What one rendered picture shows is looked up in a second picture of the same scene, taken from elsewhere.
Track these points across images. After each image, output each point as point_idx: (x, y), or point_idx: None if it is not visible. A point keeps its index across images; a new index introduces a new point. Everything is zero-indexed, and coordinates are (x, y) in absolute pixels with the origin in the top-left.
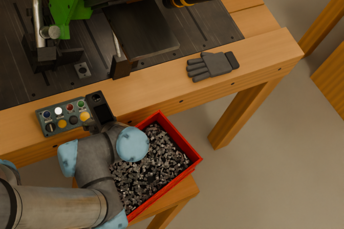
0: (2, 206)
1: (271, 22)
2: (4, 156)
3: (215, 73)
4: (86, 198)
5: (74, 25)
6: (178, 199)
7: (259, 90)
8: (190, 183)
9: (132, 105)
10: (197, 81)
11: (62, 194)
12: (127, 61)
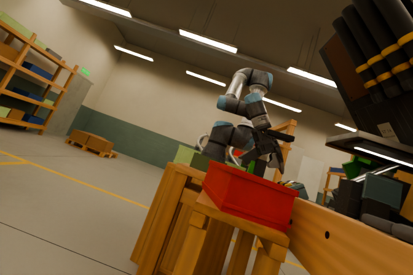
0: (239, 70)
1: None
2: None
3: (402, 225)
4: (235, 88)
5: None
6: (199, 196)
7: None
8: (208, 204)
9: (304, 200)
10: (364, 219)
11: (238, 83)
12: (348, 182)
